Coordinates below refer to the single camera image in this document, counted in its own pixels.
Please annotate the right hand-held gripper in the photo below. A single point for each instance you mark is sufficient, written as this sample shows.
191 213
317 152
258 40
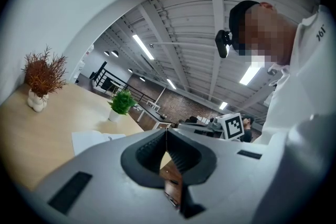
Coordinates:
233 126

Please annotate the white paperback book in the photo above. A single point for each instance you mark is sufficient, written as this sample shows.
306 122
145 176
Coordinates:
86 141

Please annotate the green plant in white pot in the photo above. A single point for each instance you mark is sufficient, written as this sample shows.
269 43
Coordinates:
122 102

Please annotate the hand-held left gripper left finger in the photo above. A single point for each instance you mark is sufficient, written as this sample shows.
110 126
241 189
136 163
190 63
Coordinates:
105 178

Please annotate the light wooden table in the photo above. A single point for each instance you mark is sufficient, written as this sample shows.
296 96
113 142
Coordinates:
52 126

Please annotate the black metal railing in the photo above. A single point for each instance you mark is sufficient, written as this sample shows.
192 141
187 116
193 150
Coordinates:
105 73

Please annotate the long ceiling light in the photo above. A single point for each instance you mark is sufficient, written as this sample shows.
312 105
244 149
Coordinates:
249 75
171 84
143 47
223 105

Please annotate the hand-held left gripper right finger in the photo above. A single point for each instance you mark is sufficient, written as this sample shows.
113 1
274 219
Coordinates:
236 186

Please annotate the black head-mounted camera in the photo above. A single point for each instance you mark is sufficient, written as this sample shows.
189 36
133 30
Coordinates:
223 44

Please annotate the orange plant in white vase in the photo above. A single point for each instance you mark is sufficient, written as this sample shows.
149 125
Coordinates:
43 76

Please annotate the person's head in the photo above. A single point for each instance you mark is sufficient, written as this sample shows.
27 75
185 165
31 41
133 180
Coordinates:
267 34

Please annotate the person's white shirt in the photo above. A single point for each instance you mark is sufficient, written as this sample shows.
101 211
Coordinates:
302 73

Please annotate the black table with white legs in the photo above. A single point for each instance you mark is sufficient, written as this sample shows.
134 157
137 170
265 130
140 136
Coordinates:
155 114

